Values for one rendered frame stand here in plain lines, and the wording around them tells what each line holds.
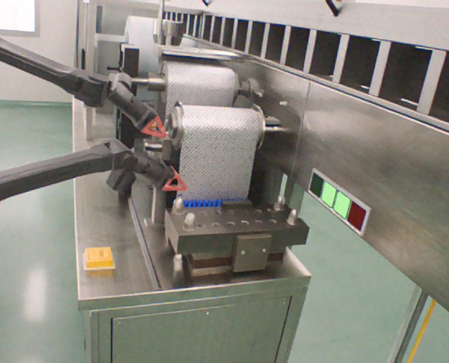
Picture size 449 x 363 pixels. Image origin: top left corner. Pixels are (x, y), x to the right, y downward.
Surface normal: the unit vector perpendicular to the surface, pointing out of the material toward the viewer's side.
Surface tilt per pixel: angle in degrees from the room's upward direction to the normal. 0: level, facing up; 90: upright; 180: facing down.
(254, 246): 90
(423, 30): 90
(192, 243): 90
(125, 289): 0
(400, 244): 90
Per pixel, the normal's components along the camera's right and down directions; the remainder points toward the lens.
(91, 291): 0.13, -0.92
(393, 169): -0.93, 0.01
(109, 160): 0.70, 0.47
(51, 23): 0.33, 0.39
